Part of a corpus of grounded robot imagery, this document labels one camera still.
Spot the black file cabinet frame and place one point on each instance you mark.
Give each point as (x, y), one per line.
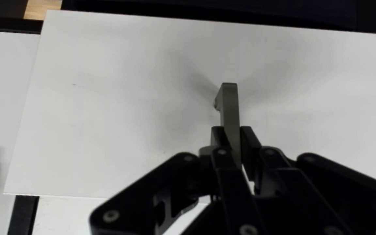
(197, 6)

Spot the white cabinet door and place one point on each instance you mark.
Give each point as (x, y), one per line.
(1, 108)

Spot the white wood-topped base cabinet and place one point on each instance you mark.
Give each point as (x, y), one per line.
(43, 8)

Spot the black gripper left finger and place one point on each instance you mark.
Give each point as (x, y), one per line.
(223, 190)

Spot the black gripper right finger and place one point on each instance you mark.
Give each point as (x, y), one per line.
(327, 196)

